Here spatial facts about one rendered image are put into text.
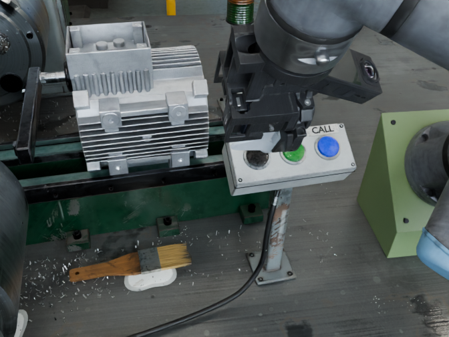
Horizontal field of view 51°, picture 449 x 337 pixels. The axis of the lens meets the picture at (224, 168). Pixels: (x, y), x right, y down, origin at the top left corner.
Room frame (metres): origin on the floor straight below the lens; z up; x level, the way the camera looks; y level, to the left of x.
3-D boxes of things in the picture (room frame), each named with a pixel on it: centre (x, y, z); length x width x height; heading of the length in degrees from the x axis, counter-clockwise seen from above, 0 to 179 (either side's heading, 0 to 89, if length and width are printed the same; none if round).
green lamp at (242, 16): (1.03, -0.02, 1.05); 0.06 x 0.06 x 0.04
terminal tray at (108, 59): (0.66, 0.18, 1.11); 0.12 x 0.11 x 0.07; 105
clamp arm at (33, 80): (0.65, 0.32, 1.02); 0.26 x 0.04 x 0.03; 15
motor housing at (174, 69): (0.67, 0.14, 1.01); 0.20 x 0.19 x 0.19; 105
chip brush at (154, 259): (0.51, 0.15, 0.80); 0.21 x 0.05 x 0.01; 107
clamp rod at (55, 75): (0.77, 0.31, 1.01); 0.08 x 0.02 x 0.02; 105
